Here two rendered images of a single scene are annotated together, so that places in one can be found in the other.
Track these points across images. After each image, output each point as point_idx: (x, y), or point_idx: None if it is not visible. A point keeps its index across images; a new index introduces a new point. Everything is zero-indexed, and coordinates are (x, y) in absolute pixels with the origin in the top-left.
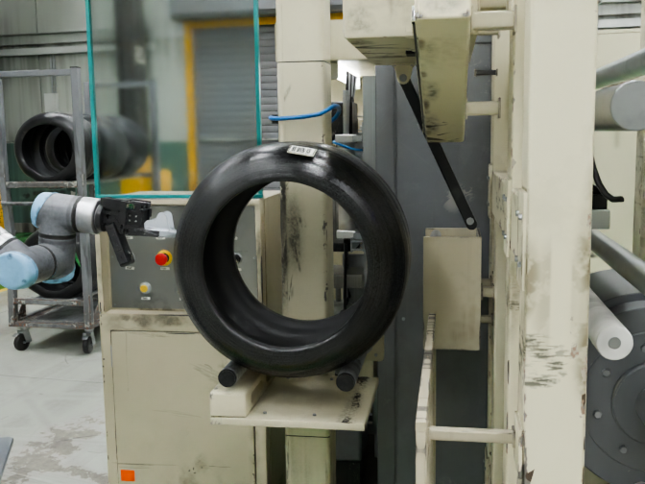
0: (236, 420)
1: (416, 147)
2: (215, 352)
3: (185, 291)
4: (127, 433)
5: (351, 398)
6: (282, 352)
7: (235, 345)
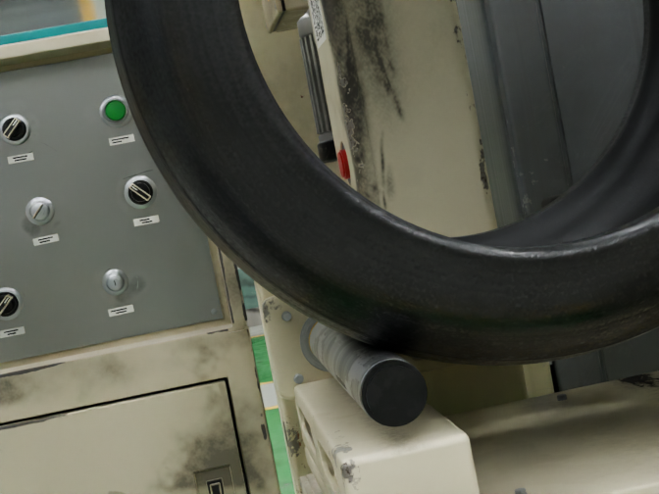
0: None
1: None
2: (133, 453)
3: (196, 111)
4: None
5: None
6: (577, 254)
7: (409, 266)
